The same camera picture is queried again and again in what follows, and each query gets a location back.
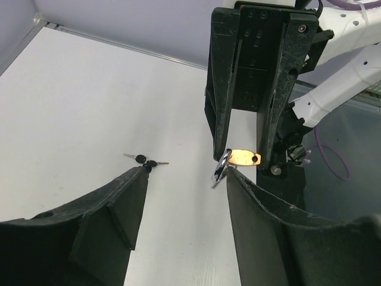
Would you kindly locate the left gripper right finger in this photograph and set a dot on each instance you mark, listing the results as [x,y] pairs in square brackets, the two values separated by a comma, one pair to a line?
[277,243]

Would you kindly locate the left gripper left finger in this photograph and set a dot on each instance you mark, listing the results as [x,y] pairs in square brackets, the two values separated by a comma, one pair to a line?
[87,241]

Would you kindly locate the black headed key bunch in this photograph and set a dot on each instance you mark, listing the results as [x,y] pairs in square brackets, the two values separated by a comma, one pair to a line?
[146,163]

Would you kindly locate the brass padlock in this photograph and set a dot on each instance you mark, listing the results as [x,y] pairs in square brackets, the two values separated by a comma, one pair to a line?
[235,158]

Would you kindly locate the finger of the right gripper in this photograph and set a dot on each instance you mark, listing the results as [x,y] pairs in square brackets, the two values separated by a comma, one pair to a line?
[224,49]
[294,44]

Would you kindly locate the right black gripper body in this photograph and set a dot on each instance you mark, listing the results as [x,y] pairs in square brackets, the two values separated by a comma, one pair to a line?
[260,31]

